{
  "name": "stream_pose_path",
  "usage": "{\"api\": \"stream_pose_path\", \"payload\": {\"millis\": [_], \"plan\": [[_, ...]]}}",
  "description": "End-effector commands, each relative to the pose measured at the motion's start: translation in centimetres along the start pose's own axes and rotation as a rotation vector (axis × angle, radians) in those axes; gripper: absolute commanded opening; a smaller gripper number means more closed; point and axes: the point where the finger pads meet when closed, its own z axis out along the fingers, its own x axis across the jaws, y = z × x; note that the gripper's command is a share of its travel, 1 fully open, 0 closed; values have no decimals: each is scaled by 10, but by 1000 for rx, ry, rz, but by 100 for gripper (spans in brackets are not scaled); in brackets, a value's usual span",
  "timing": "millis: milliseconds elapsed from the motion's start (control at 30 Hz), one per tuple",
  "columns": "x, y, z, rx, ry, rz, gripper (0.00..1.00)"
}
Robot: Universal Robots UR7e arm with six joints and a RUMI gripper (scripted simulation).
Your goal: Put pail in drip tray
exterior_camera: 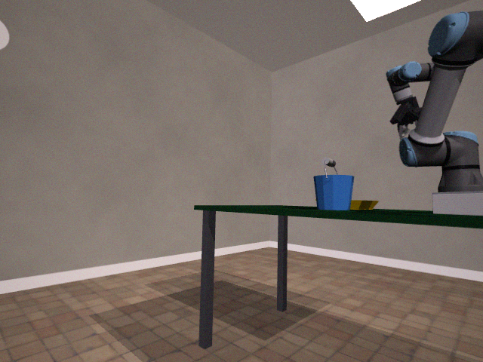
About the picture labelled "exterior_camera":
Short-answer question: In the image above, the yellow square tray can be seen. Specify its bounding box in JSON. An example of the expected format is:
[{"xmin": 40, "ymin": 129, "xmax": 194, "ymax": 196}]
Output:
[{"xmin": 350, "ymin": 200, "xmax": 379, "ymax": 210}]

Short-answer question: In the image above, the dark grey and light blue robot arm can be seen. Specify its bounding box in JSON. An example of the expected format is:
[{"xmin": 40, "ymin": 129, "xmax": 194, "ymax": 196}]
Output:
[{"xmin": 386, "ymin": 11, "xmax": 483, "ymax": 192}]

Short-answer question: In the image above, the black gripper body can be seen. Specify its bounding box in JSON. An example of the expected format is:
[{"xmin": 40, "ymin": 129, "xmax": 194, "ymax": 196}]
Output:
[{"xmin": 396, "ymin": 97, "xmax": 422, "ymax": 126}]

